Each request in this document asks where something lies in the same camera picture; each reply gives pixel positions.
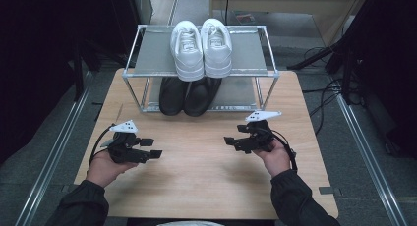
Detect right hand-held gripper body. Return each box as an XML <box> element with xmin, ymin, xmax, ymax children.
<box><xmin>244</xmin><ymin>110</ymin><xmax>283</xmax><ymax>152</ymax></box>

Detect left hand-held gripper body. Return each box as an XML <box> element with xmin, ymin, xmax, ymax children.
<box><xmin>106</xmin><ymin>119</ymin><xmax>148</xmax><ymax>164</ymax></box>

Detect black slip-on shoe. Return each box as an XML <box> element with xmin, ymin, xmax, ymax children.
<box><xmin>183</xmin><ymin>77</ymin><xmax>223</xmax><ymax>118</ymax></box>
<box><xmin>158</xmin><ymin>77</ymin><xmax>191</xmax><ymax>117</ymax></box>

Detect white lace-up sneaker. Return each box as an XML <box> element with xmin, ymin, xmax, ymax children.
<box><xmin>169</xmin><ymin>20</ymin><xmax>206</xmax><ymax>83</ymax></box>
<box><xmin>200</xmin><ymin>18</ymin><xmax>233</xmax><ymax>79</ymax></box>

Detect metal shoe rack grey shelves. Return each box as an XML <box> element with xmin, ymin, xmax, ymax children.
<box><xmin>121</xmin><ymin>24</ymin><xmax>280</xmax><ymax>113</ymax></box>

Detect person's right hand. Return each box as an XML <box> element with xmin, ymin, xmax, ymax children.
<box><xmin>252</xmin><ymin>139</ymin><xmax>293</xmax><ymax>179</ymax></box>

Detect person's left hand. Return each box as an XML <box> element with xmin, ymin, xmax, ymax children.
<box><xmin>86</xmin><ymin>149</ymin><xmax>139</xmax><ymax>189</ymax></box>

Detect person's light grey clothing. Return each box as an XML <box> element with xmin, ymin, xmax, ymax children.
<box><xmin>156</xmin><ymin>220</ymin><xmax>217</xmax><ymax>226</ymax></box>

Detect black stand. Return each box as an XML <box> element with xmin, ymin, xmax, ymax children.
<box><xmin>72</xmin><ymin>38</ymin><xmax>102</xmax><ymax>102</ymax></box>

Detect black stand leg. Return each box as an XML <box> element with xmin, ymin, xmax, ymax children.
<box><xmin>287</xmin><ymin>37</ymin><xmax>348</xmax><ymax>71</ymax></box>

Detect red and white floor item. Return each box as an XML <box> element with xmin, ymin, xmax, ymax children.
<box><xmin>235</xmin><ymin>12</ymin><xmax>256</xmax><ymax>24</ymax></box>

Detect beige cabinet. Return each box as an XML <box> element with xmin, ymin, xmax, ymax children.
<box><xmin>209</xmin><ymin>0</ymin><xmax>370</xmax><ymax>47</ymax></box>

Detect grey cabinet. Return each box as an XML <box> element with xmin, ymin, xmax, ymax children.
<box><xmin>132</xmin><ymin>0</ymin><xmax>153</xmax><ymax>24</ymax></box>

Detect left hand-held gripper black cable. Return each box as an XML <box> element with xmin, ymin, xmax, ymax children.
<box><xmin>88</xmin><ymin>123</ymin><xmax>116</xmax><ymax>170</ymax></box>

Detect hand-held gripper black cable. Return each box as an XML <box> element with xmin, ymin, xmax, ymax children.
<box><xmin>269</xmin><ymin>129</ymin><xmax>299</xmax><ymax>173</ymax></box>
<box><xmin>88</xmin><ymin>123</ymin><xmax>116</xmax><ymax>170</ymax></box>

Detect right hand-held gripper black cable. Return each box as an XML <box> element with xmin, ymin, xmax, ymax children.
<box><xmin>269</xmin><ymin>129</ymin><xmax>299</xmax><ymax>173</ymax></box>

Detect black floor cable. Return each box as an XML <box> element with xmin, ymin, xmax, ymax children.
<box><xmin>301</xmin><ymin>46</ymin><xmax>343</xmax><ymax>136</ymax></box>

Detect aluminium floor rail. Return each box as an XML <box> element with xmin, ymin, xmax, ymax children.
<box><xmin>14</xmin><ymin>70</ymin><xmax>96</xmax><ymax>226</ymax></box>
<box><xmin>335</xmin><ymin>94</ymin><xmax>409</xmax><ymax>226</ymax></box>

